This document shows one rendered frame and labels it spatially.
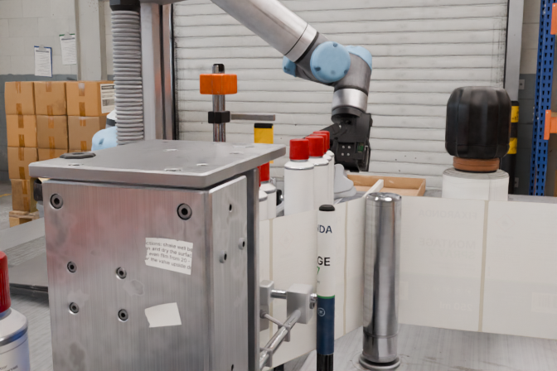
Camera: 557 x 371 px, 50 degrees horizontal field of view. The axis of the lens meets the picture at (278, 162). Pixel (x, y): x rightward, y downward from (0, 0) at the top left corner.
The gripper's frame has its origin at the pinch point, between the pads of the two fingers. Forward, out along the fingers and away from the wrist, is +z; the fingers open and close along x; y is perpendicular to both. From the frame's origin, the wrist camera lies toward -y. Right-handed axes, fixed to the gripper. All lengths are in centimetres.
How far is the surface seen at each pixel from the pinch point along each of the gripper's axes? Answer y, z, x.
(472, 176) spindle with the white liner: 28.2, 6.7, -37.2
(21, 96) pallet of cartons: -298, -134, 212
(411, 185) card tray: 9, -30, 69
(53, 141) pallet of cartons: -273, -106, 229
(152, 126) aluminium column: -12, 6, -49
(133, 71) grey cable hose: -8, 5, -62
